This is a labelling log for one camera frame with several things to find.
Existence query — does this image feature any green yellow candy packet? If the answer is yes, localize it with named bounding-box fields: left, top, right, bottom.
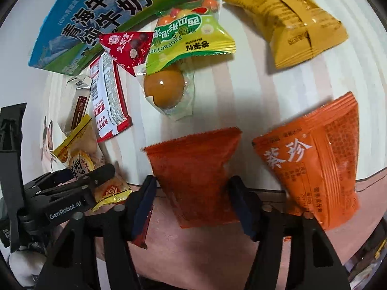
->
left=146, top=0, right=236, bottom=75

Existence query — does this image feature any white cloth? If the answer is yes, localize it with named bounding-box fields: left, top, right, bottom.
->
left=6, top=242, right=46, bottom=290

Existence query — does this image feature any printed cardboard box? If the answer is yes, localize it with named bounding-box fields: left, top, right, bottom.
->
left=28, top=0, right=254, bottom=76

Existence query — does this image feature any person's leg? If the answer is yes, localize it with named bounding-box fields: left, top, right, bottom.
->
left=54, top=183, right=387, bottom=290

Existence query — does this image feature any red triangular snack packet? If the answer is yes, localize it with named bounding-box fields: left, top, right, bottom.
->
left=99, top=32, right=154, bottom=77

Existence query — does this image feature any bright orange snack packet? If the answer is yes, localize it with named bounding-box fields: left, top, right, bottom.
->
left=252, top=91, right=360, bottom=231

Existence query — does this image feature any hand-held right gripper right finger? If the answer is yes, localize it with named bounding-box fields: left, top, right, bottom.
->
left=227, top=175, right=353, bottom=290

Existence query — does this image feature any red white snack packet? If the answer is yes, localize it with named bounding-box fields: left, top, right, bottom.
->
left=89, top=52, right=133, bottom=143

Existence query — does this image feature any dark orange snack packet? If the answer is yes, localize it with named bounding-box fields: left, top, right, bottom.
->
left=141, top=127, right=243, bottom=228

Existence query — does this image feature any clear braised egg packet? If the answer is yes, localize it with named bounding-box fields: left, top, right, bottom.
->
left=136, top=62, right=194, bottom=121

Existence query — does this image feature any small white brown packet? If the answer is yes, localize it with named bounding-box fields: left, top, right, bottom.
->
left=62, top=75, right=93, bottom=133

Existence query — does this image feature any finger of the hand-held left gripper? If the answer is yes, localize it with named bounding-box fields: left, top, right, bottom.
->
left=36, top=164, right=116, bottom=201
left=23, top=168, right=76, bottom=192

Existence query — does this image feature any yellow clear-window snack packet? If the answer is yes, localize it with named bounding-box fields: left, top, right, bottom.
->
left=53, top=114, right=133, bottom=212

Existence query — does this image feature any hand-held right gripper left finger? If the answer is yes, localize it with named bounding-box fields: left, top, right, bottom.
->
left=33, top=175, right=158, bottom=290

